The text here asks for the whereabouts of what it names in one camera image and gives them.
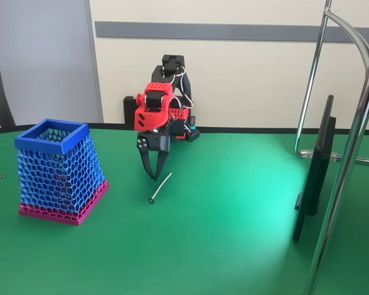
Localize grey wall rail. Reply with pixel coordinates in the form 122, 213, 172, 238
94, 20, 369, 44

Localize chrome tube stand frame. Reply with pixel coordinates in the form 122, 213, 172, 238
293, 0, 369, 295

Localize green table cloth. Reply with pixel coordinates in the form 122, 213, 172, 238
0, 122, 369, 295

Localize black flat monitor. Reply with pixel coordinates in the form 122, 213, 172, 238
292, 95, 338, 243

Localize white thin stick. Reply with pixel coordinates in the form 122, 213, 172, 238
147, 172, 173, 205

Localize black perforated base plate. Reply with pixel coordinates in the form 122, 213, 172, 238
184, 128, 201, 143

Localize dark chair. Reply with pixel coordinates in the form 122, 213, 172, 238
0, 55, 17, 128

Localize blue and pink lattice basket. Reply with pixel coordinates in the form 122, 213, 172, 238
14, 118, 110, 227

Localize black plastic tool case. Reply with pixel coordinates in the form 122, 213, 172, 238
123, 95, 142, 128

